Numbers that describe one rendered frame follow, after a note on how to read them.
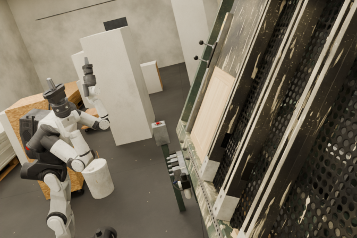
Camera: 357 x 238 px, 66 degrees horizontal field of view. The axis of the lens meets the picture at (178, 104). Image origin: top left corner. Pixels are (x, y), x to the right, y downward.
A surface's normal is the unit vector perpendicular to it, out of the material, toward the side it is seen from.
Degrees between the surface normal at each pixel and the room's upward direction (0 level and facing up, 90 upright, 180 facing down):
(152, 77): 90
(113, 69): 90
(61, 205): 90
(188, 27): 90
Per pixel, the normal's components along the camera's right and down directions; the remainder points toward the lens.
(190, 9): 0.03, 0.32
